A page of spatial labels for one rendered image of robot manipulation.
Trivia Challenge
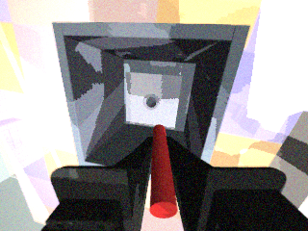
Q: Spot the red peg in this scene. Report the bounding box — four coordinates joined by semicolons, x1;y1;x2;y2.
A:
149;124;178;218

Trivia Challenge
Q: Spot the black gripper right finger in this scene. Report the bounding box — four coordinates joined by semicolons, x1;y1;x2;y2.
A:
167;137;287;231

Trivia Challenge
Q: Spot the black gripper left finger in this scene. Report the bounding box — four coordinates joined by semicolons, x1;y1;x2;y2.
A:
50;137;153;231

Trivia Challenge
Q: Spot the white plate with hole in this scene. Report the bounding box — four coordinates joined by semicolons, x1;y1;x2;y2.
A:
126;72;183;130

